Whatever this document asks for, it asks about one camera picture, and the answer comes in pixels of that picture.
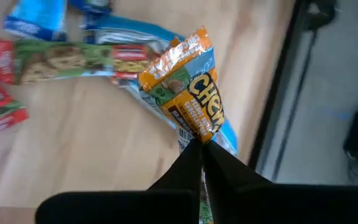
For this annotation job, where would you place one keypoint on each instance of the red-end chewy granola bar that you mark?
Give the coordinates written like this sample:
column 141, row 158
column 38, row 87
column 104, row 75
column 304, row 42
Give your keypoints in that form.
column 2, row 115
column 183, row 137
column 67, row 62

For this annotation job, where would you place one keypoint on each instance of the orange-end chewy granola bar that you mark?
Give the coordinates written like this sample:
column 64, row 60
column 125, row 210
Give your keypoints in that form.
column 191, row 93

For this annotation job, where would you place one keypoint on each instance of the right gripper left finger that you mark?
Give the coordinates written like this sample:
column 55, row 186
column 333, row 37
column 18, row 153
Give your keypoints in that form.
column 166, row 205

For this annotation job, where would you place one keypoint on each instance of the black aluminium table frame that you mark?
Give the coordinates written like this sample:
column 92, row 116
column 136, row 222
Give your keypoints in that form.
column 273, row 93

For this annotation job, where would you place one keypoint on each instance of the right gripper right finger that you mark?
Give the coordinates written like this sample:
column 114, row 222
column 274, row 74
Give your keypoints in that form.
column 259, row 205

